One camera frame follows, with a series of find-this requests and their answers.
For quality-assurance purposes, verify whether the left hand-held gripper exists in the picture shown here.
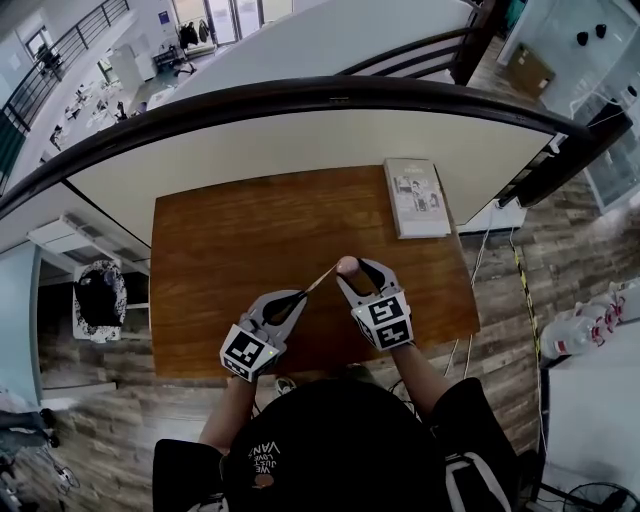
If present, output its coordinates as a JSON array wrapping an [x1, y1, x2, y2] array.
[[218, 289, 310, 385]]

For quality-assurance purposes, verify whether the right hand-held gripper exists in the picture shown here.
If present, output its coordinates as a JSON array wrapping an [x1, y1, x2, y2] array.
[[335, 258, 416, 353]]

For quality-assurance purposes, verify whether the pink round tape measure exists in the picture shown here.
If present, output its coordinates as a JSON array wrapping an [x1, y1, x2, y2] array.
[[302, 255, 361, 296]]

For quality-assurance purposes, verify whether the person's right forearm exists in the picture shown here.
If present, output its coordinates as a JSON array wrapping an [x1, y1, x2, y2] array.
[[389, 344, 452, 427]]

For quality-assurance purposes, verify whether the person's left forearm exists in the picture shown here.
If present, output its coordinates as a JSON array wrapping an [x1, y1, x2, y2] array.
[[197, 377, 257, 457]]

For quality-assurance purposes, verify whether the grey picture book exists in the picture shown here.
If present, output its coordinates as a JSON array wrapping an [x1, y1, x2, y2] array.
[[383, 157, 453, 241]]

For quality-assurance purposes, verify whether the person's black shirt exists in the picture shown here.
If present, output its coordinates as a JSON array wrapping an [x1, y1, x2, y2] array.
[[152, 377, 521, 512]]

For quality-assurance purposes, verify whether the black bag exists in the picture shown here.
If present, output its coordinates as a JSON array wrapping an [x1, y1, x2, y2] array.
[[74, 263, 125, 329]]

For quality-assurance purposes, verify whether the black curved handrail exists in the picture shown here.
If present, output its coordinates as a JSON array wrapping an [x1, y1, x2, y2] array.
[[0, 75, 595, 221]]

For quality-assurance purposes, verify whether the pack of water bottles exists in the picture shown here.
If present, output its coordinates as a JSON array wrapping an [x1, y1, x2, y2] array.
[[539, 281, 640, 362]]

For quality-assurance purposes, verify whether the white chair with patterned cushion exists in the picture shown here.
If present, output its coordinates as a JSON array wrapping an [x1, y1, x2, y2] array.
[[27, 213, 152, 344]]

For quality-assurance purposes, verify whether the black stair railing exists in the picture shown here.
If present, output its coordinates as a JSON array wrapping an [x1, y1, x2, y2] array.
[[338, 24, 482, 87]]

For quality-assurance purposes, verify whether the light blue table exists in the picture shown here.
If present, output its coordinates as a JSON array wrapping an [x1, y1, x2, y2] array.
[[0, 239, 44, 407]]

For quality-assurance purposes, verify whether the small cream partition panel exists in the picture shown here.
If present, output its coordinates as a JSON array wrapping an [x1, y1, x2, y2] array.
[[0, 180, 152, 257]]

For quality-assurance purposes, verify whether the cardboard box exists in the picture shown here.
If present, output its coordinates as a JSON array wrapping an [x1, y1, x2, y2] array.
[[503, 41, 557, 100]]

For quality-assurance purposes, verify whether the white cabinet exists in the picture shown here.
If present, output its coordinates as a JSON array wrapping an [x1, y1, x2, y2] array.
[[108, 43, 154, 92]]

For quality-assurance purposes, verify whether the coat rack with dark coats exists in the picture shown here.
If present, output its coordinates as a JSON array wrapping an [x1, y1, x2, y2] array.
[[176, 19, 212, 50]]

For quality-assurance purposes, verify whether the black floor fan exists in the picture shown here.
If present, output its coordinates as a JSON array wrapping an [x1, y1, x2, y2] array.
[[549, 481, 637, 512]]

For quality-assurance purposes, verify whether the green banner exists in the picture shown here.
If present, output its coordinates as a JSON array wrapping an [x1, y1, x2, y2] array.
[[0, 108, 27, 177]]

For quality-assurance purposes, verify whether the black balcony railing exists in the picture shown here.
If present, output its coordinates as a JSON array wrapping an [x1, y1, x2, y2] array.
[[0, 0, 132, 192]]

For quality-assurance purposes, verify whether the white cable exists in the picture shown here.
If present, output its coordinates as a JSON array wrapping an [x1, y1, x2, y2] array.
[[443, 224, 502, 377]]

